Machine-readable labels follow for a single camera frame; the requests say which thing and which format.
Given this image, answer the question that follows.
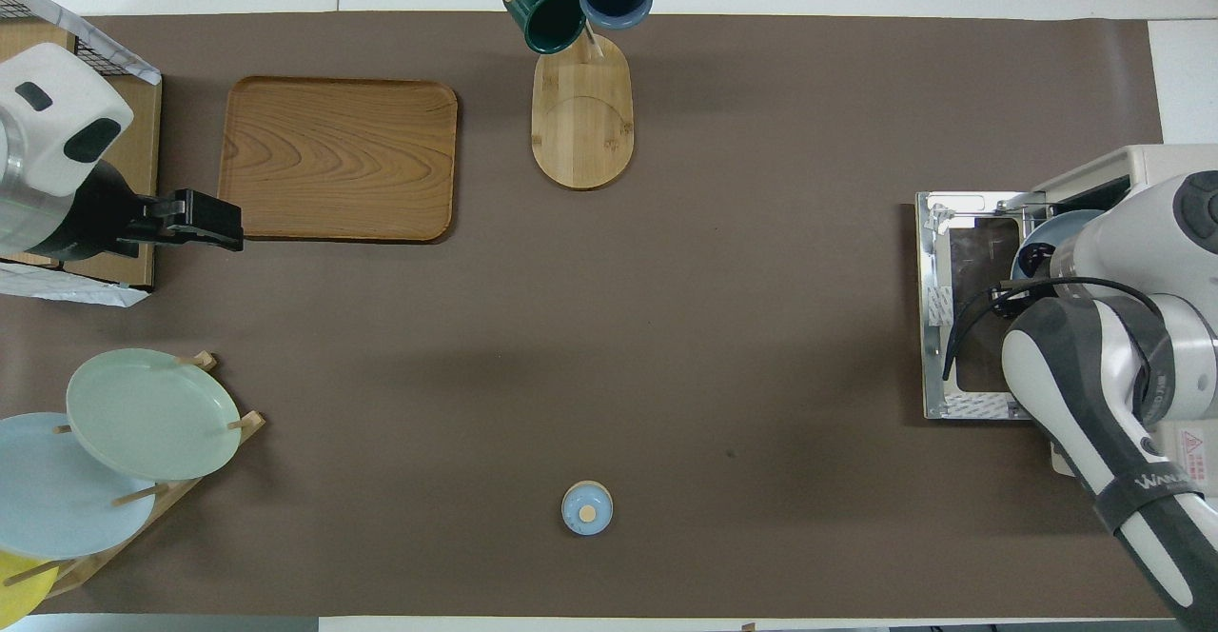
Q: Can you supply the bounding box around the wooden plate rack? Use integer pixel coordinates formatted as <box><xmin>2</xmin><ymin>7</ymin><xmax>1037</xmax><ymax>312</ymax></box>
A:
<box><xmin>48</xmin><ymin>351</ymin><xmax>267</xmax><ymax>601</ymax></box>

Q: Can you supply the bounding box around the light blue racked plate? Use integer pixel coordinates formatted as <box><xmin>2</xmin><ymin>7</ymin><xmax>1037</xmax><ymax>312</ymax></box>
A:
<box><xmin>0</xmin><ymin>412</ymin><xmax>159</xmax><ymax>561</ymax></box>

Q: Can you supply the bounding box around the glass toaster oven door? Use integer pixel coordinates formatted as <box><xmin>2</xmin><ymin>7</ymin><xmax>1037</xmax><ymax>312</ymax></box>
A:
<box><xmin>915</xmin><ymin>190</ymin><xmax>1050</xmax><ymax>422</ymax></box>

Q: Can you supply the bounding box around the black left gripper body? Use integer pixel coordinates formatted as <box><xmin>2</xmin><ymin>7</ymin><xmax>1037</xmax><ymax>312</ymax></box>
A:
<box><xmin>118</xmin><ymin>192</ymin><xmax>191</xmax><ymax>250</ymax></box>

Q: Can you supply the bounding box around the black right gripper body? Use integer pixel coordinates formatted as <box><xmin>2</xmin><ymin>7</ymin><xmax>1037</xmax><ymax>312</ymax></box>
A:
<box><xmin>994</xmin><ymin>242</ymin><xmax>1059</xmax><ymax>321</ymax></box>

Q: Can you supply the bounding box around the wooden box shelf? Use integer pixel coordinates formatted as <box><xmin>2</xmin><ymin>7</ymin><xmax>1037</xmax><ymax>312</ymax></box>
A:
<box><xmin>0</xmin><ymin>21</ymin><xmax>164</xmax><ymax>291</ymax></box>

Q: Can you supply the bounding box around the dark green mug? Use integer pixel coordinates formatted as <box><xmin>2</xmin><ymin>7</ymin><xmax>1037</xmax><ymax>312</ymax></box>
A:
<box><xmin>502</xmin><ymin>0</ymin><xmax>587</xmax><ymax>55</ymax></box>

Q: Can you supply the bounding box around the yellow plate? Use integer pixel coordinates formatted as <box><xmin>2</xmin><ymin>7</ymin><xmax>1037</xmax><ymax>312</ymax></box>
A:
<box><xmin>0</xmin><ymin>551</ymin><xmax>58</xmax><ymax>629</ymax></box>

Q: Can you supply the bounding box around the brown table mat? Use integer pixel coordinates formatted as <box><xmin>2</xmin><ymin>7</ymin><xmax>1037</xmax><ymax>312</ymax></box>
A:
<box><xmin>0</xmin><ymin>11</ymin><xmax>1211</xmax><ymax>620</ymax></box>

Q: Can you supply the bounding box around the pale green plate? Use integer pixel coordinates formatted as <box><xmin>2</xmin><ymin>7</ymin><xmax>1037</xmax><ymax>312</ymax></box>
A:
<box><xmin>66</xmin><ymin>348</ymin><xmax>243</xmax><ymax>482</ymax></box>

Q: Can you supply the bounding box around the rectangular wooden tray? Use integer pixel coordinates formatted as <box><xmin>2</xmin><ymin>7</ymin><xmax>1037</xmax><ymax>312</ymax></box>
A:
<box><xmin>217</xmin><ymin>75</ymin><xmax>460</xmax><ymax>244</ymax></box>

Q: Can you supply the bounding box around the beige toaster oven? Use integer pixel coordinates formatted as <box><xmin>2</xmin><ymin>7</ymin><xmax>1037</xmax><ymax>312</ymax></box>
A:
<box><xmin>1023</xmin><ymin>145</ymin><xmax>1218</xmax><ymax>500</ymax></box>

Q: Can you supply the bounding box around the red warning sticker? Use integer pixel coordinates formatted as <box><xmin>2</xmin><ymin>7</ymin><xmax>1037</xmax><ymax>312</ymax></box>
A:
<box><xmin>1180</xmin><ymin>427</ymin><xmax>1210</xmax><ymax>483</ymax></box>

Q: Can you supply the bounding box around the wooden mug tree stand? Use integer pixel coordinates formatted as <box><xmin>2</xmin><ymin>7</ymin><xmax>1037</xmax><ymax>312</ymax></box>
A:
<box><xmin>502</xmin><ymin>0</ymin><xmax>659</xmax><ymax>191</ymax></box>

